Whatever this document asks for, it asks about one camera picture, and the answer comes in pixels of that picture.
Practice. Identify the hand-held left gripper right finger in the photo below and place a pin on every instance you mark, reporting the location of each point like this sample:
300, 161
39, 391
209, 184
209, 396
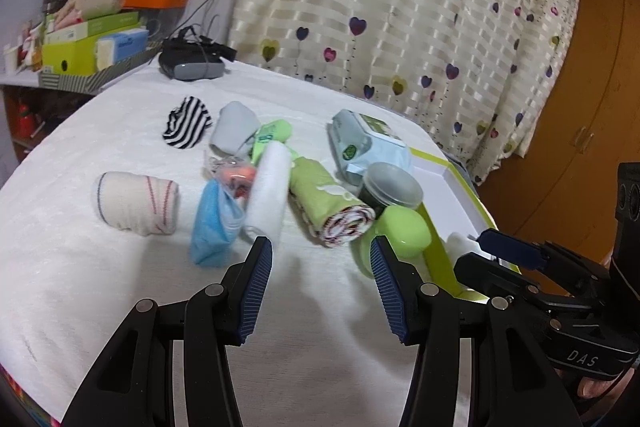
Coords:
387, 287

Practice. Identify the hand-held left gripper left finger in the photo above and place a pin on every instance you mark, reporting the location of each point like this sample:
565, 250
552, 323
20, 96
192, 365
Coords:
255, 287

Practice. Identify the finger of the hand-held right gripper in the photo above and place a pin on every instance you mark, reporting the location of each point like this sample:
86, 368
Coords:
510, 249
490, 277

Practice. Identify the white box with green rim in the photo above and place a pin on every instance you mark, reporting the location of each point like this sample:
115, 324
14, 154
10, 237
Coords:
450, 197

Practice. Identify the light green cloth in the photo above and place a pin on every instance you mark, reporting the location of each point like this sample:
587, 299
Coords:
272, 132

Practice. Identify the person's right hand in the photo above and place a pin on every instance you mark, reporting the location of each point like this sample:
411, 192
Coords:
592, 389

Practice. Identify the green plastic container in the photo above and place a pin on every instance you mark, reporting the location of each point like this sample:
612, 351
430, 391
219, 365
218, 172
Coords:
405, 229

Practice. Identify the blue folded cloth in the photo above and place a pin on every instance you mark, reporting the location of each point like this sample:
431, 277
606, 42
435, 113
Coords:
212, 227

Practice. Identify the white rolled towel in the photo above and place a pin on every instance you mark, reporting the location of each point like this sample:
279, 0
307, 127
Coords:
267, 192

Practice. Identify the dark jar with grey lid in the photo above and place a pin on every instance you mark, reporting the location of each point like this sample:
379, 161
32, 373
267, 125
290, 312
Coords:
392, 189

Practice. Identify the clear bag with orange item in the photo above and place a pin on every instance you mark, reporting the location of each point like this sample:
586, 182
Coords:
235, 177

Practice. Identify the olive rolled cloth red pattern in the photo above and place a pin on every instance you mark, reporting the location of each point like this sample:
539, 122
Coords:
320, 192

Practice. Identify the pale blue wet wipes pack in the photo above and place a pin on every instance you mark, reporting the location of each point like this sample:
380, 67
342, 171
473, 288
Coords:
365, 147

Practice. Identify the white bed blanket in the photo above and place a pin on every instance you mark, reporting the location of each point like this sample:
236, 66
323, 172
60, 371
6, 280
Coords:
100, 297

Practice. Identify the wooden wardrobe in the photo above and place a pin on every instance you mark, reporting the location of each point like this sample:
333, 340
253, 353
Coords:
575, 107

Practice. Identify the grey sock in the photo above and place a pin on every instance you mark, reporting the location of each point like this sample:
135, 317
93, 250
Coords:
232, 127

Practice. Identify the black white striped sock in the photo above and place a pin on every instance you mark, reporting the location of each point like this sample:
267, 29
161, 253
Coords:
187, 122

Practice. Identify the black grey headset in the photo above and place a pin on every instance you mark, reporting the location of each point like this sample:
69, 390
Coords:
192, 67

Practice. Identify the striped tray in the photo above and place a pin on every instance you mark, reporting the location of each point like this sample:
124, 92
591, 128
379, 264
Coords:
90, 82

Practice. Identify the wooden shelf unit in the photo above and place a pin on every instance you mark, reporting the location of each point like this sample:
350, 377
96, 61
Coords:
30, 149

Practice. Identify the heart print curtain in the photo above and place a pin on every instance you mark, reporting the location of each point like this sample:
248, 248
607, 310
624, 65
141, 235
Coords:
400, 7

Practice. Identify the blue tissue pack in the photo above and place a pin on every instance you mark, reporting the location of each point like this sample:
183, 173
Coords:
122, 44

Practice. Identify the red bottle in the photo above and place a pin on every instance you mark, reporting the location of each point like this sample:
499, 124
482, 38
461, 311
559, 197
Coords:
26, 124

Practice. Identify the lime green box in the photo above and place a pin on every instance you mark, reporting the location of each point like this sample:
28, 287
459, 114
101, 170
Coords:
70, 54

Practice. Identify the flat green white box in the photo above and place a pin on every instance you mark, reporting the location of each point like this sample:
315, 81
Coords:
100, 26

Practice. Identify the beige fabric roll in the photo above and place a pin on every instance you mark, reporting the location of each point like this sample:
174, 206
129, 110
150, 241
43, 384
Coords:
100, 4

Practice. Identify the pink cloth bundle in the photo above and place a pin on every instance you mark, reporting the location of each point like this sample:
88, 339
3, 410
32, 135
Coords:
65, 14

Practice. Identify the white cup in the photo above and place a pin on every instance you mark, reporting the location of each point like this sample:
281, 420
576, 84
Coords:
11, 59

